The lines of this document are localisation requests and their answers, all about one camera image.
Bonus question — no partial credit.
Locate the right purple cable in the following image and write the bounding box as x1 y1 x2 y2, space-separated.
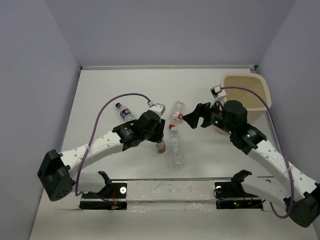
219 85 297 219

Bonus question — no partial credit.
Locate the purple cable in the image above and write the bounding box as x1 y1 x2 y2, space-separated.
74 92 155 198
219 85 297 219

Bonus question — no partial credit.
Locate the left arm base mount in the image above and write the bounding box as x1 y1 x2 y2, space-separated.
79 171 128 211

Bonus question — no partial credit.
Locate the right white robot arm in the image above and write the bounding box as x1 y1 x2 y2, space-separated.
183 100 320 228

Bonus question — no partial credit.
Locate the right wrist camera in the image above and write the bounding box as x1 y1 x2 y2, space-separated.
210 85 226 99

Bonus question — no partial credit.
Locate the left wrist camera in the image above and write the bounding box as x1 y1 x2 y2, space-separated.
147 100 166 118

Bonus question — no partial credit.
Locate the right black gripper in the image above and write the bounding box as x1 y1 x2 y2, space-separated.
183 97 234 135

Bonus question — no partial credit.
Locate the clear white cap bottle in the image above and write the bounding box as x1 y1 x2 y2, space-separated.
169 123 184 169

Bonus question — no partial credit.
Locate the crushed red label bottle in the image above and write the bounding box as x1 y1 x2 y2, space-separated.
169 100 185 125

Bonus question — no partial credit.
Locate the red cap pink bottle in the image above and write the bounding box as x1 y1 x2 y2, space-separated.
155 139 167 154

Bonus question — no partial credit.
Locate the metal table rail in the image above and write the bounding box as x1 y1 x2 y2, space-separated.
80 65 258 71

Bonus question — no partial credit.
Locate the beige plastic bin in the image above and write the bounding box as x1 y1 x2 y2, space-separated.
220 73 272 125

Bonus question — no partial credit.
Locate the black cap small bottle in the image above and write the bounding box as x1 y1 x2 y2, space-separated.
115 102 136 122

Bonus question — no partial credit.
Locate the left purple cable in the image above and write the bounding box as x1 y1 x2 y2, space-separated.
74 92 155 198

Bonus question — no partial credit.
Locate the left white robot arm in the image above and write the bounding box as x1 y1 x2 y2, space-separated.
37 110 166 202

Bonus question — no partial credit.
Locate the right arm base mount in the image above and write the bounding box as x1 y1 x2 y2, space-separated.
213 170 265 210

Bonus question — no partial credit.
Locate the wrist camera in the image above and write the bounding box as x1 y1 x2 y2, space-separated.
147 100 166 118
210 85 226 99

